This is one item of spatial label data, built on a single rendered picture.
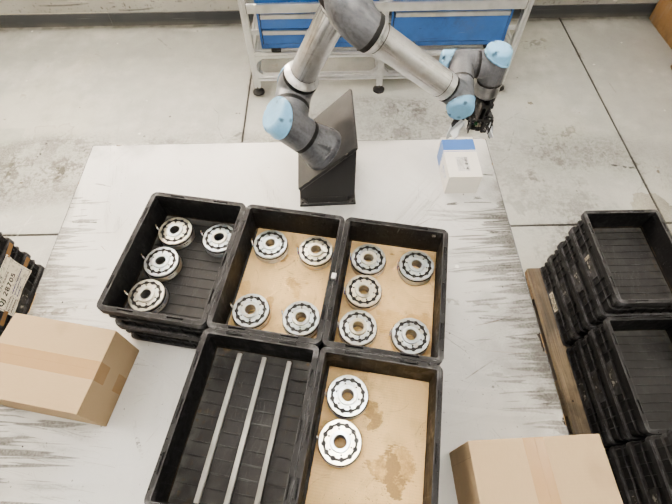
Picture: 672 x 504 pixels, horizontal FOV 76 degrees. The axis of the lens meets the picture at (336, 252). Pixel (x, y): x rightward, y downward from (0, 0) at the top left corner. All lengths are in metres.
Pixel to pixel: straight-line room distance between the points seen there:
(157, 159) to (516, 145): 2.11
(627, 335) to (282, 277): 1.34
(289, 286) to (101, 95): 2.57
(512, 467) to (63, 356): 1.13
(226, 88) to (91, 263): 1.96
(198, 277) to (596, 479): 1.11
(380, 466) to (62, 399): 0.79
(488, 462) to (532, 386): 0.37
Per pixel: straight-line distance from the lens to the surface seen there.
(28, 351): 1.42
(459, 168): 1.64
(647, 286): 2.02
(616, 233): 2.10
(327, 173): 1.47
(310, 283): 1.27
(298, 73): 1.41
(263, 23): 2.96
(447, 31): 3.05
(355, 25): 1.11
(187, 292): 1.34
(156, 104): 3.34
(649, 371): 1.99
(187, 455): 1.19
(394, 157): 1.76
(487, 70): 1.39
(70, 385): 1.32
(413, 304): 1.26
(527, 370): 1.42
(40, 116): 3.61
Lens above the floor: 1.95
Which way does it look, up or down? 58 degrees down
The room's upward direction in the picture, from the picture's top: 1 degrees counter-clockwise
